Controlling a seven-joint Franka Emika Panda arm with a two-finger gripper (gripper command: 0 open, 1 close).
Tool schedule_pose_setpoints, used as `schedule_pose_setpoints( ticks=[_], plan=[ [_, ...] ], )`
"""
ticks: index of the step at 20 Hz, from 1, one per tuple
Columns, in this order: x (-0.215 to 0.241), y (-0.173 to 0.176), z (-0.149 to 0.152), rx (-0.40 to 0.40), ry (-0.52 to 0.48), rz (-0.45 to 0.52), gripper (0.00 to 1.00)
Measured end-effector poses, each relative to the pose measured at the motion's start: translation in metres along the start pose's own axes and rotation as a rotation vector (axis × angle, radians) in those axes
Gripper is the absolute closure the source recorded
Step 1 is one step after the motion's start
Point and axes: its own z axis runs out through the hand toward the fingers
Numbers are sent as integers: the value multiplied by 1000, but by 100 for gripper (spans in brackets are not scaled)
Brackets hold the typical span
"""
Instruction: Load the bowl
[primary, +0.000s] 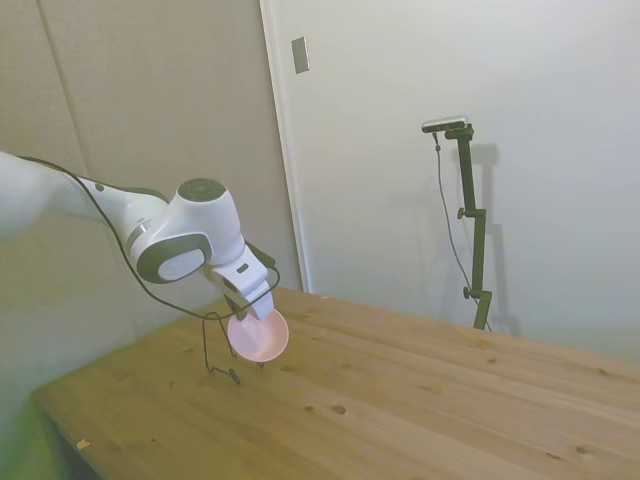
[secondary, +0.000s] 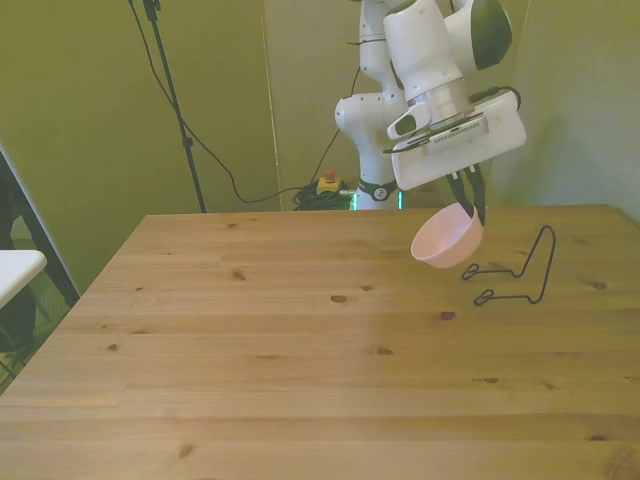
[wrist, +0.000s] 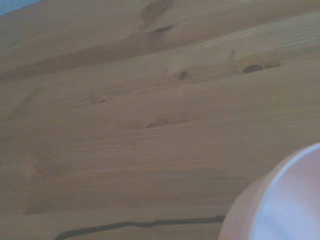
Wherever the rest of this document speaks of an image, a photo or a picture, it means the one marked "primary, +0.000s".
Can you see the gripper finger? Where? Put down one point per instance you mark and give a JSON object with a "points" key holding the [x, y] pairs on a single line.
{"points": [[264, 304], [234, 306]]}

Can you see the grey exterior camera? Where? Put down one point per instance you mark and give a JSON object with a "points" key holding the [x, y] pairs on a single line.
{"points": [[444, 123]]}

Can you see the white door frame trim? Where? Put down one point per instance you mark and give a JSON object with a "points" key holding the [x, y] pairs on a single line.
{"points": [[285, 150]]}

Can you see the dark green camera stand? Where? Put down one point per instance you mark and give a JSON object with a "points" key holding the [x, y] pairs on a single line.
{"points": [[476, 235]]}

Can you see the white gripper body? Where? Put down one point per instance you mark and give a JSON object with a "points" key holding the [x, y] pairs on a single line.
{"points": [[240, 275]]}

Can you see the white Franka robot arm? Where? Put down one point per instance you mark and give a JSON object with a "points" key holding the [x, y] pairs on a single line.
{"points": [[195, 230]]}

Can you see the pink plastic bowl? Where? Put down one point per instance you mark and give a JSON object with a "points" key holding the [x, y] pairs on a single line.
{"points": [[260, 335]]}

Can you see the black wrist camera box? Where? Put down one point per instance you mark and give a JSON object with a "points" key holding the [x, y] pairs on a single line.
{"points": [[264, 256]]}

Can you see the small orange scrap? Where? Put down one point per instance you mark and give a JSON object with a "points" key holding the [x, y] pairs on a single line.
{"points": [[82, 443]]}

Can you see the grey wall switch plate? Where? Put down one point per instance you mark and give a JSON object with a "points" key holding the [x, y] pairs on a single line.
{"points": [[300, 55]]}

